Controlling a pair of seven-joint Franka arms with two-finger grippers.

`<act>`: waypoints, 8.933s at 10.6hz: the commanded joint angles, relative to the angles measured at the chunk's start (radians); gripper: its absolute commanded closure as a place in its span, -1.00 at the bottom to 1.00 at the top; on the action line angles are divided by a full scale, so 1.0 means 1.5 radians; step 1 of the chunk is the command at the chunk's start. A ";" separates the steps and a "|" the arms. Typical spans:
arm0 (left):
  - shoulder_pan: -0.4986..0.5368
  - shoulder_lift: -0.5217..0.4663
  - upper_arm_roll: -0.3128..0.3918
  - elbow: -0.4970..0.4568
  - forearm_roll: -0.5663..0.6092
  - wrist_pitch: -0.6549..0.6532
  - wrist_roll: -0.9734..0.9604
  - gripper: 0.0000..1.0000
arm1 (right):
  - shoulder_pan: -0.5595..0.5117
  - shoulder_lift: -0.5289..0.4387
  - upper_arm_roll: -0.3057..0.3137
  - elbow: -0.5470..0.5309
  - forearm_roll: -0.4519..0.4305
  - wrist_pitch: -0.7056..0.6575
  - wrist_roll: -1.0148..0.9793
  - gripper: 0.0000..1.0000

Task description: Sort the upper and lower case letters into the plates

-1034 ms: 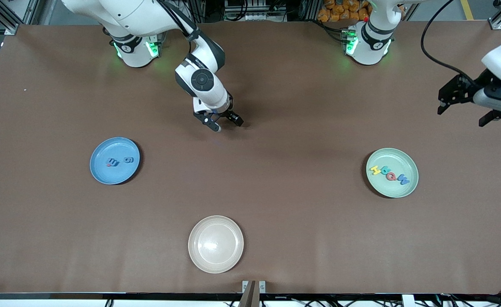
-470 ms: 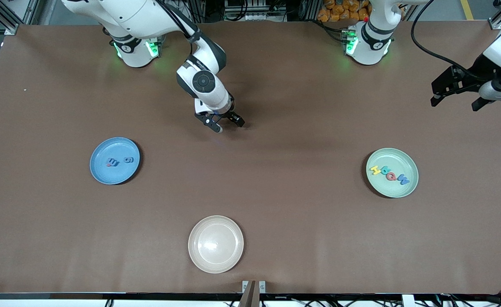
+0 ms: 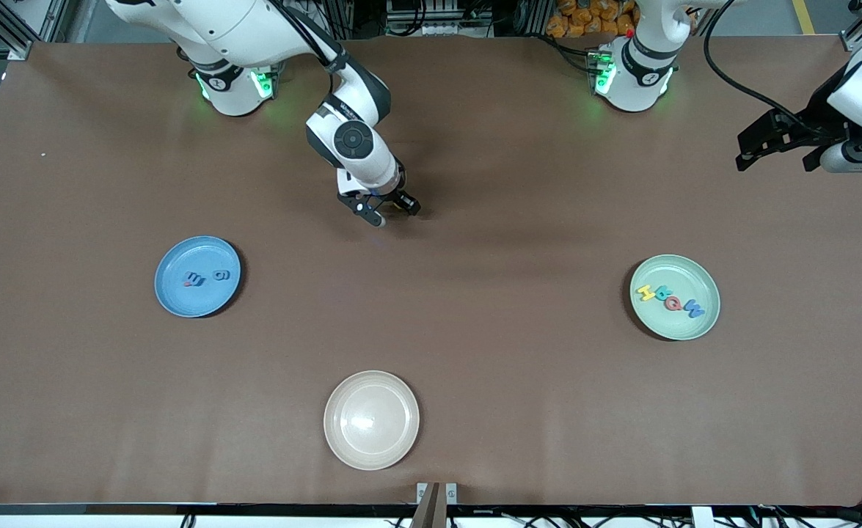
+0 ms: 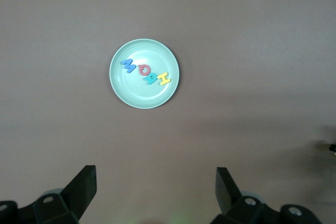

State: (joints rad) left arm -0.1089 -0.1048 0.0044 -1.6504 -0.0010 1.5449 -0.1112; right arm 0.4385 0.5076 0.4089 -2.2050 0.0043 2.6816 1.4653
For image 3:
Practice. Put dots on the dark blue foam letter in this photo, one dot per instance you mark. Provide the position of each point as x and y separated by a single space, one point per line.
220 275

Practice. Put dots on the teal letter R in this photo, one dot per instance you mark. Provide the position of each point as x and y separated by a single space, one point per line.
661 294

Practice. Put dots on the yellow letter H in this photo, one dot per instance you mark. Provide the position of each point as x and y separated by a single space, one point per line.
646 292

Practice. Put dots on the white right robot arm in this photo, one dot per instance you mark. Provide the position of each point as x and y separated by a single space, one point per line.
254 29

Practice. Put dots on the pink letter Q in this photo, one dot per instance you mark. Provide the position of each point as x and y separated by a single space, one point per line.
673 302

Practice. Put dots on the blue plate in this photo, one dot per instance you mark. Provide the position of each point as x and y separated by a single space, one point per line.
207 253

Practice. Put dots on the orange packets pile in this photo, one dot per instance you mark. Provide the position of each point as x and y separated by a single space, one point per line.
585 18

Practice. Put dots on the brown mount post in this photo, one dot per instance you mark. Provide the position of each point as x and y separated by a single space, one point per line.
430 513

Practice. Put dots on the brown table cover sheet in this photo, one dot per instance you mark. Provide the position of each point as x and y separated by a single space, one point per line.
519 411

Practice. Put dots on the beige plate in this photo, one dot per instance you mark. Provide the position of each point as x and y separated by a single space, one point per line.
371 419

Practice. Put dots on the small metal clamp bracket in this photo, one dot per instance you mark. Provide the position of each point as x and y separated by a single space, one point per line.
451 493
422 493

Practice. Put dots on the blue capital letter W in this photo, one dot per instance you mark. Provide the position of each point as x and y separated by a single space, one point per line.
694 309

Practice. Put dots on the light blue letter m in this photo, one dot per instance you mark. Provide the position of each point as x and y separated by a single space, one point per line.
196 278

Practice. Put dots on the pale green plate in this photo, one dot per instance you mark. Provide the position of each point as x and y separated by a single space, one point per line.
676 273

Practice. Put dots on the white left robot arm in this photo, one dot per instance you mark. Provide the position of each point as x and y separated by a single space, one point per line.
632 81

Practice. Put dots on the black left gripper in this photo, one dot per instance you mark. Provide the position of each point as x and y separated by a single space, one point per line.
814 125

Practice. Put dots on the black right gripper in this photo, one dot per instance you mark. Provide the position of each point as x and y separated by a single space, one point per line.
395 197

